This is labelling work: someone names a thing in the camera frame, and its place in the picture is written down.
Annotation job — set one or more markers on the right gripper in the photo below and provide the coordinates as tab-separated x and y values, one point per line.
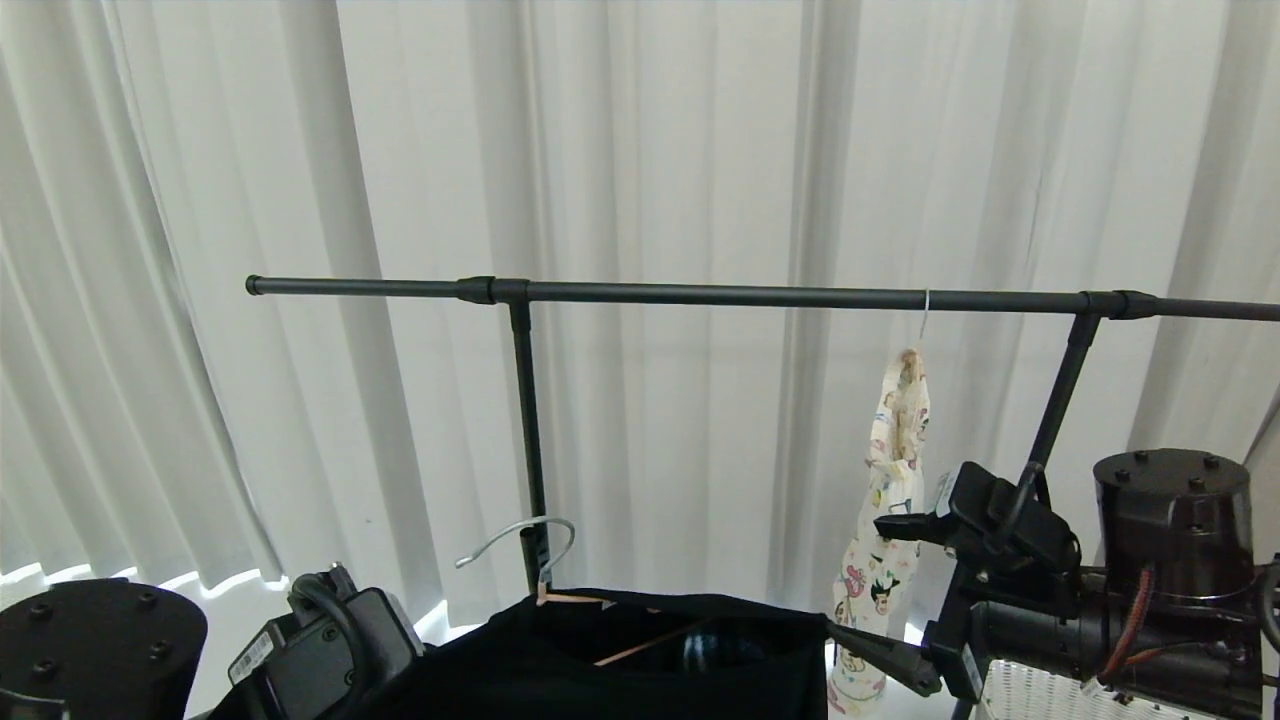
1040	640

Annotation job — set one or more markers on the cream printed garment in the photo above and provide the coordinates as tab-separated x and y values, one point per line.
895	480

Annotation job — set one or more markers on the pink clothes hanger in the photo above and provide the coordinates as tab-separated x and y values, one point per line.
565	598
925	318

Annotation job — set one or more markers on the black garment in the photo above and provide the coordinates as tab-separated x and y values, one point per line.
520	680

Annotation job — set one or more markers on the white laundry basket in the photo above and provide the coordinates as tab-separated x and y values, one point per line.
1030	695

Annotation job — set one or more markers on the black clothes rack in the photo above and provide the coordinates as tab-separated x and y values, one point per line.
800	297

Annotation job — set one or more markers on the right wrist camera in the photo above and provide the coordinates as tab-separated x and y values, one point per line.
1010	520

